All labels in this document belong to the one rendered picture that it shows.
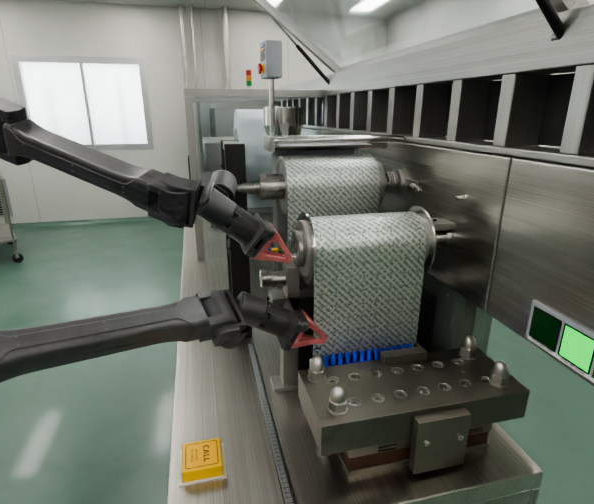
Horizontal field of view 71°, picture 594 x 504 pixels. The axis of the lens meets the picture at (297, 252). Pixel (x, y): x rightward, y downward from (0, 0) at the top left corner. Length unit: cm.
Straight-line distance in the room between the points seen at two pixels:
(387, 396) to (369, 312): 18
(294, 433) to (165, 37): 585
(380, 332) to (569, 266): 38
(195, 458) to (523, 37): 91
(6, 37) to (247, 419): 616
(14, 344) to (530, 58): 86
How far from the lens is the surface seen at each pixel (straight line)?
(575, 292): 74
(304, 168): 102
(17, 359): 64
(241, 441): 90
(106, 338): 66
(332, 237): 80
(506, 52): 87
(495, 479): 91
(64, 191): 661
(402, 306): 91
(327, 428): 74
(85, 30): 647
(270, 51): 133
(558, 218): 75
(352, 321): 88
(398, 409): 78
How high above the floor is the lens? 151
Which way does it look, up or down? 19 degrees down
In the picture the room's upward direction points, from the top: straight up
